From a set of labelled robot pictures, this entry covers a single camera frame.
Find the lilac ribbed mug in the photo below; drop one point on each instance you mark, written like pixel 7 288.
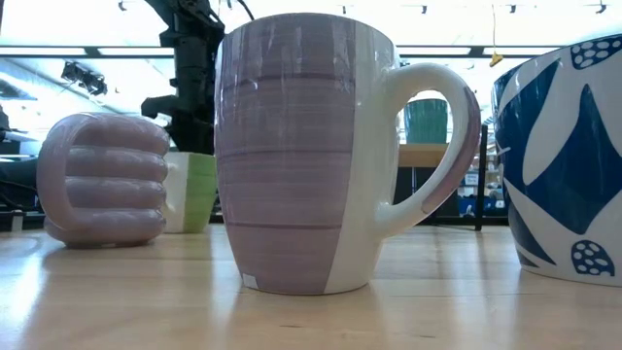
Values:
pixel 116 180

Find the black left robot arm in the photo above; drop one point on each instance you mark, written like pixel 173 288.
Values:
pixel 189 19

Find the blue white patterned mug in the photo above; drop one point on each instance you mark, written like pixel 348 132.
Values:
pixel 573 160

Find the black ceiling fixture cluster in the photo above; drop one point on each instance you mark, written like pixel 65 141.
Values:
pixel 87 80

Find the purple striped white mug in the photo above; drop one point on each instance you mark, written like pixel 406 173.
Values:
pixel 286 170

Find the green and white mug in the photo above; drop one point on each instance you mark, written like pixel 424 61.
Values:
pixel 194 194

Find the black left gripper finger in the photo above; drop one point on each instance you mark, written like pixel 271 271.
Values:
pixel 194 136

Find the long ceiling light bar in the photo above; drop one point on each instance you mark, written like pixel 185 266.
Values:
pixel 121 51

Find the wooden riser shelf black legs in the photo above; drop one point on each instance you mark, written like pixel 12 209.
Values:
pixel 423 155

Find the dark teal speckled mug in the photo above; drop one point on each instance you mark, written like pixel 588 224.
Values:
pixel 426 121

